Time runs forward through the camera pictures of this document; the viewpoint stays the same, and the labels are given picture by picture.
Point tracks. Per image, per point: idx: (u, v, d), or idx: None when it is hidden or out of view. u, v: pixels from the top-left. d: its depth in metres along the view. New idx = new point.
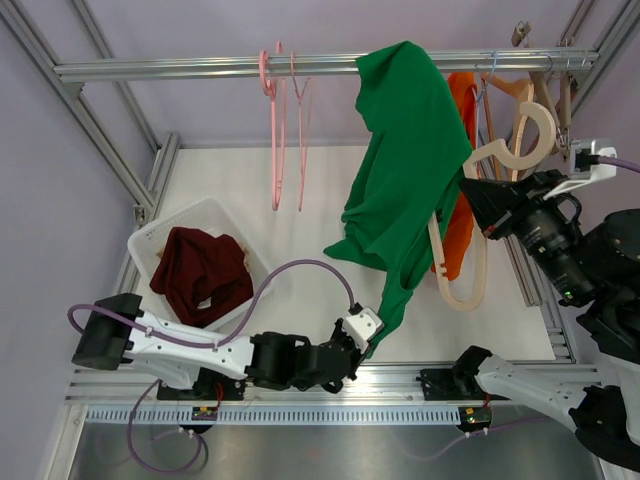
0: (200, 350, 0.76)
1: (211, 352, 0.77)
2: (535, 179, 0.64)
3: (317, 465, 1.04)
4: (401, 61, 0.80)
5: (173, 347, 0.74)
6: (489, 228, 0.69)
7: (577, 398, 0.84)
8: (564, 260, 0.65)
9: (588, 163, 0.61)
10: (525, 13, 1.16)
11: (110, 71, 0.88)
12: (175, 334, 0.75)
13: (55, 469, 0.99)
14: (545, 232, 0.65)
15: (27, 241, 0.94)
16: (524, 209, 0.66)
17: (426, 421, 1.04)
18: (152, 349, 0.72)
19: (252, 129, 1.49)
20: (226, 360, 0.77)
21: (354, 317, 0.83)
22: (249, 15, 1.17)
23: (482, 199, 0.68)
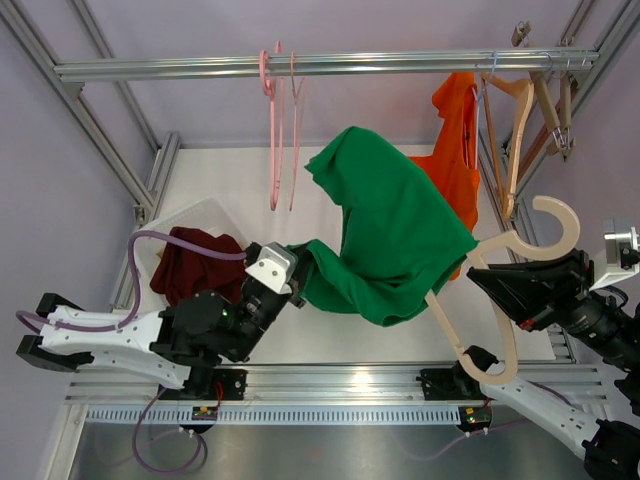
0: (107, 333, 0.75)
1: (115, 334, 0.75)
2: (573, 273, 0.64)
3: (316, 465, 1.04)
4: (358, 145, 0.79)
5: (80, 335, 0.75)
6: (527, 322, 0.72)
7: (591, 429, 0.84)
8: (617, 343, 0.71)
9: (633, 260, 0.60)
10: (524, 13, 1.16)
11: (110, 71, 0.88)
12: (85, 321, 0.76)
13: (55, 469, 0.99)
14: (592, 322, 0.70)
15: (27, 240, 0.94)
16: (567, 305, 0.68)
17: (426, 421, 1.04)
18: (61, 341, 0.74)
19: (251, 129, 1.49)
20: (132, 340, 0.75)
21: (254, 268, 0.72)
22: (249, 15, 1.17)
23: (507, 292, 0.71)
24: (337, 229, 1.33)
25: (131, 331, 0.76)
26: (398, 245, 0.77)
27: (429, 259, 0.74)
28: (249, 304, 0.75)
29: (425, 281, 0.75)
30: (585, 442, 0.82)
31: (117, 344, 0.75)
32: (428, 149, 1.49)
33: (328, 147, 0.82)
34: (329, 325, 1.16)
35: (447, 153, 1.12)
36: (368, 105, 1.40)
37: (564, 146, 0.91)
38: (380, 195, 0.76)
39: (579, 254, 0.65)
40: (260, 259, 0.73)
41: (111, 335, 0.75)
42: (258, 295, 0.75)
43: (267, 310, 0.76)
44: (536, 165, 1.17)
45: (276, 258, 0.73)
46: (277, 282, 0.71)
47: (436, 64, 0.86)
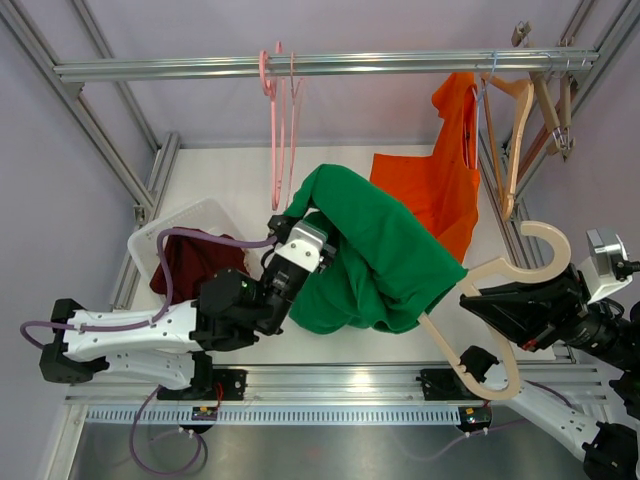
0: (140, 329, 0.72)
1: (151, 329, 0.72)
2: (570, 291, 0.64)
3: (317, 465, 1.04)
4: (330, 182, 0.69)
5: (108, 336, 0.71)
6: (530, 342, 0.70)
7: (591, 431, 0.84)
8: (619, 349, 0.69)
9: (627, 271, 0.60)
10: (525, 13, 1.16)
11: (111, 71, 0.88)
12: (110, 322, 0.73)
13: (55, 469, 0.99)
14: (593, 331, 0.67)
15: (27, 240, 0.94)
16: (565, 323, 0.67)
17: (425, 421, 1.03)
18: (91, 344, 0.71)
19: (251, 129, 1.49)
20: (168, 333, 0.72)
21: (286, 251, 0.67)
22: (249, 16, 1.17)
23: (502, 313, 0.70)
24: None
25: (164, 324, 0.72)
26: (385, 275, 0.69)
27: (418, 288, 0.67)
28: (275, 279, 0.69)
29: (416, 307, 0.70)
30: (585, 444, 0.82)
31: (154, 339, 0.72)
32: (428, 149, 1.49)
33: (301, 189, 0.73)
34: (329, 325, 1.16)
35: (448, 153, 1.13)
36: (369, 105, 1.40)
37: (564, 146, 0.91)
38: (361, 232, 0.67)
39: (567, 268, 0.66)
40: (291, 241, 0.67)
41: (143, 331, 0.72)
42: (285, 270, 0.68)
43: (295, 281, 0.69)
44: (536, 165, 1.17)
45: (308, 238, 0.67)
46: (311, 262, 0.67)
47: (436, 64, 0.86)
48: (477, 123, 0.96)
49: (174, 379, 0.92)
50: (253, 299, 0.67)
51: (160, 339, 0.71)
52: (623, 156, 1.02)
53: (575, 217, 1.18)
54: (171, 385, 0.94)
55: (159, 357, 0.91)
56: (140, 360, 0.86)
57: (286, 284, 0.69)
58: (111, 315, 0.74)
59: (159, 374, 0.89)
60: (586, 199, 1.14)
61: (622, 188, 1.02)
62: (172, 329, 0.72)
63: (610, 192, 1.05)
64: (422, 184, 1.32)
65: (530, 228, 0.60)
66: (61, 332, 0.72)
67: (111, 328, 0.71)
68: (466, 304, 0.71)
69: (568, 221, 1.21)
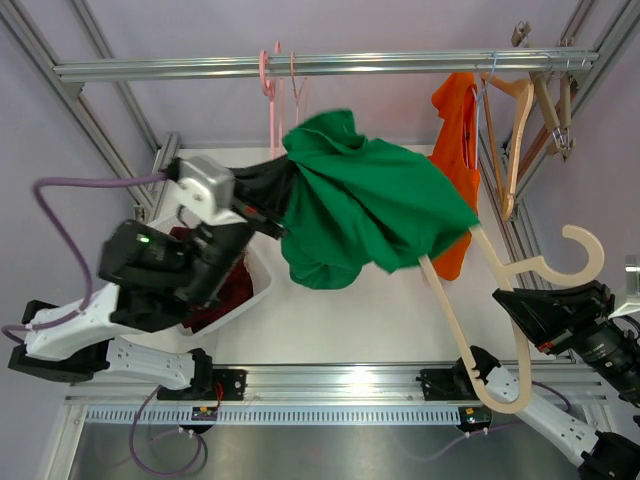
0: (72, 320, 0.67)
1: (82, 317, 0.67)
2: (594, 300, 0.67)
3: (317, 465, 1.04)
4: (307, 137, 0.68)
5: (53, 331, 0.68)
6: (546, 345, 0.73)
7: (591, 441, 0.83)
8: (630, 376, 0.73)
9: None
10: (525, 13, 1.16)
11: (111, 71, 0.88)
12: (57, 316, 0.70)
13: (55, 469, 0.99)
14: (608, 350, 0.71)
15: (27, 241, 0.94)
16: (583, 332, 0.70)
17: (426, 421, 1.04)
18: (40, 341, 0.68)
19: (251, 129, 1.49)
20: (96, 319, 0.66)
21: (181, 198, 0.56)
22: (249, 16, 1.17)
23: (529, 313, 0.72)
24: None
25: (93, 309, 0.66)
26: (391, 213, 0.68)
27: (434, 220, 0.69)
28: (198, 241, 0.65)
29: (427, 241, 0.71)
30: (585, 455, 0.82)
31: (89, 327, 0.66)
32: (428, 149, 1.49)
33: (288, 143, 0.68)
34: (329, 325, 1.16)
35: (448, 152, 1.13)
36: (369, 104, 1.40)
37: (563, 146, 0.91)
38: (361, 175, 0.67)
39: (601, 285, 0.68)
40: (183, 181, 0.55)
41: (75, 321, 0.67)
42: (209, 229, 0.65)
43: (221, 244, 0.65)
44: (536, 165, 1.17)
45: (199, 178, 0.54)
46: (204, 208, 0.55)
47: (436, 64, 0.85)
48: (477, 123, 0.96)
49: (173, 380, 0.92)
50: (168, 263, 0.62)
51: (90, 326, 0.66)
52: (622, 156, 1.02)
53: (575, 217, 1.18)
54: (171, 385, 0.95)
55: (160, 356, 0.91)
56: (139, 359, 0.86)
57: (211, 244, 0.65)
58: (61, 309, 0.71)
59: (160, 374, 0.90)
60: (586, 199, 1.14)
61: (621, 189, 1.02)
62: (100, 311, 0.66)
63: (609, 192, 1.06)
64: None
65: (577, 235, 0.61)
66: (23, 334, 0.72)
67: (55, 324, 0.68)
68: (499, 296, 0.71)
69: (568, 222, 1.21)
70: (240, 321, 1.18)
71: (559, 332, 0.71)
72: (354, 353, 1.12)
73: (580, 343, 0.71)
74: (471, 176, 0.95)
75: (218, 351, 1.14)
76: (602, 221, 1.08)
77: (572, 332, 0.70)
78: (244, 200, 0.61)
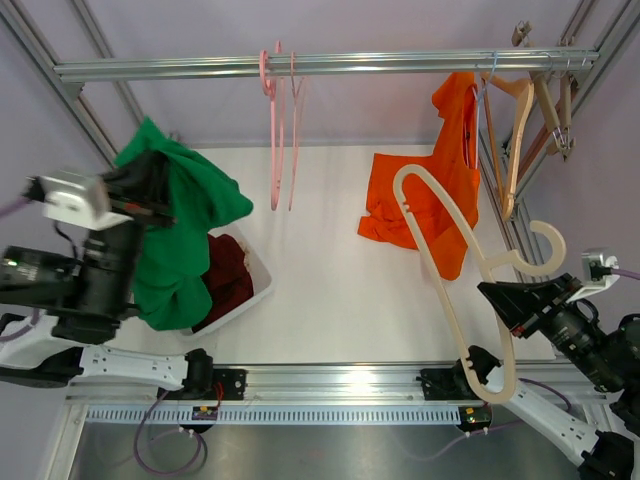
0: (25, 335, 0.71)
1: (28, 331, 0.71)
2: (555, 285, 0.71)
3: (317, 465, 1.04)
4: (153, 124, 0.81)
5: (12, 343, 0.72)
6: (518, 329, 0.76)
7: (591, 439, 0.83)
8: (593, 358, 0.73)
9: (601, 272, 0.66)
10: (525, 12, 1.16)
11: (111, 70, 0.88)
12: (18, 328, 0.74)
13: (55, 469, 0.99)
14: (572, 331, 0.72)
15: (27, 240, 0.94)
16: (548, 313, 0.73)
17: (426, 421, 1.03)
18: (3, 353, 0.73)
19: (251, 129, 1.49)
20: (34, 336, 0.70)
21: (58, 211, 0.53)
22: (248, 14, 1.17)
23: (504, 298, 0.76)
24: (335, 230, 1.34)
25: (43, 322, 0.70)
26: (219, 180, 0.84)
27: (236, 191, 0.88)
28: (89, 251, 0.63)
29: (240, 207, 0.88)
30: (585, 452, 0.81)
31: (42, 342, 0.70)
32: (428, 149, 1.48)
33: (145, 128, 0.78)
34: (328, 326, 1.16)
35: (447, 153, 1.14)
36: (368, 104, 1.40)
37: (563, 146, 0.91)
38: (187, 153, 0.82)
39: (566, 274, 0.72)
40: (51, 198, 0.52)
41: (26, 335, 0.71)
42: (99, 237, 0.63)
43: (113, 246, 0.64)
44: (536, 165, 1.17)
45: (65, 186, 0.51)
46: (82, 218, 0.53)
47: (437, 64, 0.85)
48: (477, 123, 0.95)
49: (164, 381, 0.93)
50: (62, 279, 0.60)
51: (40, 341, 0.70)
52: (622, 156, 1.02)
53: (576, 217, 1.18)
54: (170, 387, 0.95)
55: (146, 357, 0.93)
56: (120, 364, 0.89)
57: (108, 250, 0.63)
58: (25, 319, 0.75)
59: (144, 376, 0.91)
60: (587, 198, 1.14)
61: (621, 188, 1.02)
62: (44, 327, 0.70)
63: (609, 191, 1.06)
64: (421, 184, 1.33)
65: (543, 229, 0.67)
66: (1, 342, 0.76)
67: (13, 337, 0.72)
68: (483, 288, 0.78)
69: (568, 222, 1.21)
70: (239, 321, 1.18)
71: (528, 315, 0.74)
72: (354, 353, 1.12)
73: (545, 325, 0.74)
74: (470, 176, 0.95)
75: (218, 350, 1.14)
76: (603, 221, 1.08)
77: (538, 314, 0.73)
78: (121, 198, 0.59)
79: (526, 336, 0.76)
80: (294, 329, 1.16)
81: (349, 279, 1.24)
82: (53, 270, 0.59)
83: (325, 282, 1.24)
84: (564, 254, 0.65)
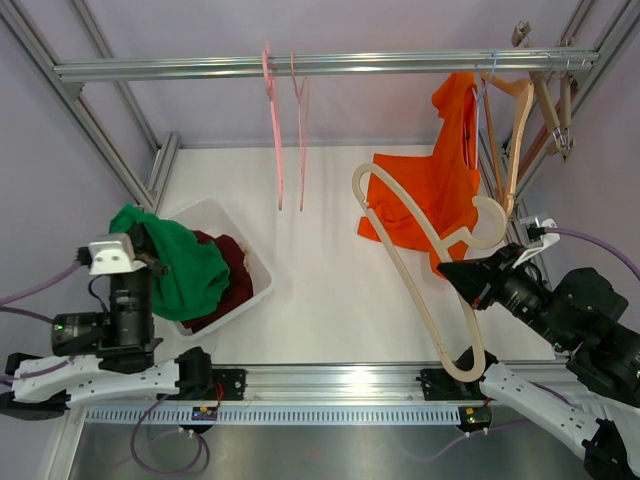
0: (63, 368, 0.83)
1: (70, 365, 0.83)
2: (501, 253, 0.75)
3: (317, 465, 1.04)
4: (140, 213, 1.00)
5: (43, 378, 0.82)
6: (475, 300, 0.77)
7: (591, 430, 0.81)
8: (544, 317, 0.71)
9: (537, 233, 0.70)
10: (525, 13, 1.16)
11: (111, 71, 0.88)
12: (47, 364, 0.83)
13: (55, 469, 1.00)
14: (522, 294, 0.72)
15: (27, 240, 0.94)
16: (499, 280, 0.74)
17: (426, 421, 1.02)
18: (30, 388, 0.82)
19: (250, 129, 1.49)
20: (84, 367, 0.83)
21: (111, 267, 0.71)
22: (249, 15, 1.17)
23: (462, 275, 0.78)
24: (335, 229, 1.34)
25: (82, 359, 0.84)
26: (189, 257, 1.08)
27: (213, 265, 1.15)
28: (117, 299, 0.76)
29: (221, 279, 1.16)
30: (585, 442, 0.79)
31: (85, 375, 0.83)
32: (428, 149, 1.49)
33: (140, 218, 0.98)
34: (328, 325, 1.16)
35: (447, 153, 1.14)
36: (368, 104, 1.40)
37: (563, 146, 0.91)
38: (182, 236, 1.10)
39: (513, 244, 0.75)
40: (96, 255, 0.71)
41: (65, 369, 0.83)
42: (122, 287, 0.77)
43: (137, 292, 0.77)
44: (536, 165, 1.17)
45: (106, 246, 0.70)
46: (124, 263, 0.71)
47: (437, 64, 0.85)
48: (477, 123, 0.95)
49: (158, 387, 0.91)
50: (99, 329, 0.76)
51: (81, 373, 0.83)
52: (622, 157, 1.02)
53: (576, 217, 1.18)
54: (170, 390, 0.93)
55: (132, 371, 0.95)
56: (105, 382, 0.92)
57: (130, 296, 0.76)
58: (52, 356, 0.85)
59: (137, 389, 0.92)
60: (587, 199, 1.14)
61: (621, 189, 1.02)
62: (86, 364, 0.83)
63: (608, 191, 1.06)
64: (421, 184, 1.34)
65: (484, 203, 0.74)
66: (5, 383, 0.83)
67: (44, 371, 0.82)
68: (447, 271, 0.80)
69: (568, 222, 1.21)
70: (240, 321, 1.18)
71: (482, 285, 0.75)
72: (353, 353, 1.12)
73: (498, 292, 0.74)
74: (471, 176, 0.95)
75: (218, 350, 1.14)
76: (603, 222, 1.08)
77: (490, 283, 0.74)
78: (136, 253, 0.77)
79: (485, 307, 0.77)
80: (294, 329, 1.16)
81: (349, 279, 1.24)
82: (89, 323, 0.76)
83: (324, 282, 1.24)
84: (504, 228, 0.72)
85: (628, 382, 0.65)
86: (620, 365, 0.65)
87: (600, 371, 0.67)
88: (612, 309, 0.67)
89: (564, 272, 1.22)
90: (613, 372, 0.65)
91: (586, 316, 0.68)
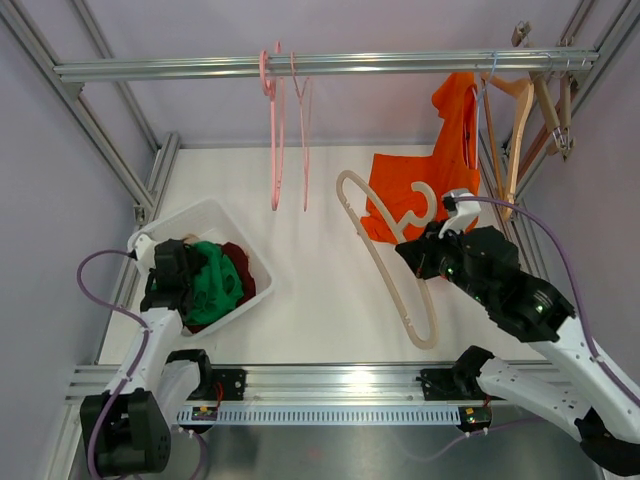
0: (151, 339, 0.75)
1: (152, 331, 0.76)
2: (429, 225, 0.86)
3: (317, 465, 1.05)
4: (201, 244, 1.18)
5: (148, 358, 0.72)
6: (418, 271, 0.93)
7: (584, 406, 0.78)
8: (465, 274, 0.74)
9: (452, 205, 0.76)
10: (525, 13, 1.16)
11: (111, 71, 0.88)
12: (133, 359, 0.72)
13: (55, 469, 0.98)
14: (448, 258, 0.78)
15: (27, 239, 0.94)
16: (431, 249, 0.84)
17: (426, 421, 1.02)
18: (146, 374, 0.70)
19: (251, 129, 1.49)
20: (165, 322, 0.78)
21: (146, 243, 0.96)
22: (249, 16, 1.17)
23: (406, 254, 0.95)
24: (334, 229, 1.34)
25: (156, 319, 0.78)
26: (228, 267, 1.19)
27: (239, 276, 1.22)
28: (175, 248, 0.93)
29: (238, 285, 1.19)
30: (578, 421, 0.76)
31: (173, 319, 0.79)
32: (429, 149, 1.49)
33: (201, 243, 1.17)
34: (328, 325, 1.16)
35: (447, 153, 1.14)
36: (368, 104, 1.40)
37: (563, 146, 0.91)
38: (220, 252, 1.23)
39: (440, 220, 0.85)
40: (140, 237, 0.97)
41: (152, 338, 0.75)
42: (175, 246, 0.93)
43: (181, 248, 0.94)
44: (536, 165, 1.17)
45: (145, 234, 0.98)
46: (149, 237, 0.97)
47: (438, 64, 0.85)
48: (477, 123, 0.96)
49: (189, 378, 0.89)
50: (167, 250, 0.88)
51: (168, 324, 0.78)
52: (621, 156, 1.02)
53: (575, 217, 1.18)
54: (187, 392, 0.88)
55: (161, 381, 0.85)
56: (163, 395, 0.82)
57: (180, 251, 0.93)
58: (127, 359, 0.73)
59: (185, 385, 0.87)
60: (586, 197, 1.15)
61: (621, 187, 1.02)
62: (157, 319, 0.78)
63: (608, 190, 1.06)
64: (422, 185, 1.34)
65: (420, 188, 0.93)
66: (119, 398, 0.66)
67: (142, 354, 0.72)
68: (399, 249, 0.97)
69: (568, 221, 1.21)
70: (240, 320, 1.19)
71: (420, 256, 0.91)
72: (353, 352, 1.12)
73: (430, 260, 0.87)
74: (471, 176, 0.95)
75: (218, 350, 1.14)
76: (604, 220, 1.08)
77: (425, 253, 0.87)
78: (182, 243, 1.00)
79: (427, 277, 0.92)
80: (295, 328, 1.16)
81: (350, 278, 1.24)
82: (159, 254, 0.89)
83: (324, 281, 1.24)
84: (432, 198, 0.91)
85: (534, 322, 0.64)
86: (527, 305, 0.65)
87: (509, 314, 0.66)
88: (505, 253, 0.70)
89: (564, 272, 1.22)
90: (521, 312, 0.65)
91: (487, 261, 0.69)
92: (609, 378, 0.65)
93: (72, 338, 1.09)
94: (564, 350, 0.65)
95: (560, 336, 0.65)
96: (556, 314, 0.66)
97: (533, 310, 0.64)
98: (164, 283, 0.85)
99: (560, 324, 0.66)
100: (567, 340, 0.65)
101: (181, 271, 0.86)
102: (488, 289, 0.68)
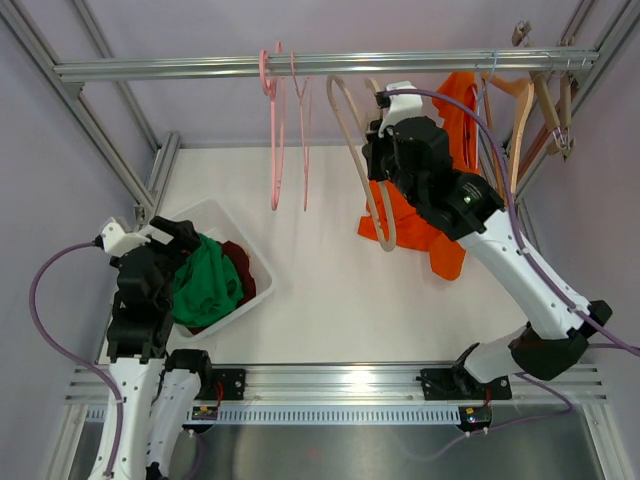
0: (126, 412, 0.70)
1: (127, 401, 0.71)
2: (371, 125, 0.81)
3: (317, 465, 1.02)
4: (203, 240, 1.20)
5: (126, 445, 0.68)
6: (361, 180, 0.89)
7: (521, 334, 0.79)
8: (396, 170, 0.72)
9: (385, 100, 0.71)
10: (526, 13, 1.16)
11: (111, 72, 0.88)
12: (110, 442, 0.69)
13: (54, 470, 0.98)
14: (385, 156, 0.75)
15: (26, 239, 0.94)
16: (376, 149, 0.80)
17: (426, 421, 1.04)
18: (126, 466, 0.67)
19: (252, 129, 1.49)
20: (139, 385, 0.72)
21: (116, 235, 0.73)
22: (249, 16, 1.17)
23: None
24: (334, 228, 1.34)
25: (128, 383, 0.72)
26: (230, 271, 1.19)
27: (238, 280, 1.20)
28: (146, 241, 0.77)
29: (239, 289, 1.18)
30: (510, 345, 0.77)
31: (149, 374, 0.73)
32: None
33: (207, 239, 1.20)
34: (328, 326, 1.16)
35: None
36: (369, 104, 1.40)
37: (563, 146, 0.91)
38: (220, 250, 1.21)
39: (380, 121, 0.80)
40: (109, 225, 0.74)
41: (127, 410, 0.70)
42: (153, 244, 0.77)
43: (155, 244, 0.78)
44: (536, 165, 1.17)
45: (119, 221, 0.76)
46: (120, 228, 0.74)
47: (438, 64, 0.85)
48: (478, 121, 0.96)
49: (188, 392, 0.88)
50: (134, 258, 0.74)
51: (141, 389, 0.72)
52: (621, 156, 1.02)
53: (575, 217, 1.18)
54: (190, 403, 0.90)
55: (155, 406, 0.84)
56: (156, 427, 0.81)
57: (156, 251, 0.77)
58: (104, 441, 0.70)
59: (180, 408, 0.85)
60: (586, 197, 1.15)
61: (622, 186, 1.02)
62: (130, 379, 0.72)
63: (609, 189, 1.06)
64: None
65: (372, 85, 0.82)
66: None
67: (120, 441, 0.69)
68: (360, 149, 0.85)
69: (568, 221, 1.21)
70: (240, 320, 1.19)
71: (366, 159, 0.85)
72: (353, 352, 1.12)
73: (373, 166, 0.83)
74: None
75: (218, 350, 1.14)
76: (603, 221, 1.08)
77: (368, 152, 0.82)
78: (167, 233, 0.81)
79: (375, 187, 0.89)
80: (295, 328, 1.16)
81: (350, 278, 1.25)
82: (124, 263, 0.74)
83: (324, 281, 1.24)
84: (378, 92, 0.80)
85: (461, 215, 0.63)
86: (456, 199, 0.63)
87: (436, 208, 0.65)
88: (435, 139, 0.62)
89: (564, 272, 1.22)
90: (449, 205, 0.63)
91: (417, 152, 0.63)
92: (532, 271, 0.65)
93: (72, 338, 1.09)
94: (490, 243, 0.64)
95: (486, 227, 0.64)
96: (484, 207, 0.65)
97: (460, 202, 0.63)
98: (133, 309, 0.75)
99: (487, 217, 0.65)
100: (494, 232, 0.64)
101: (153, 294, 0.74)
102: (416, 180, 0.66)
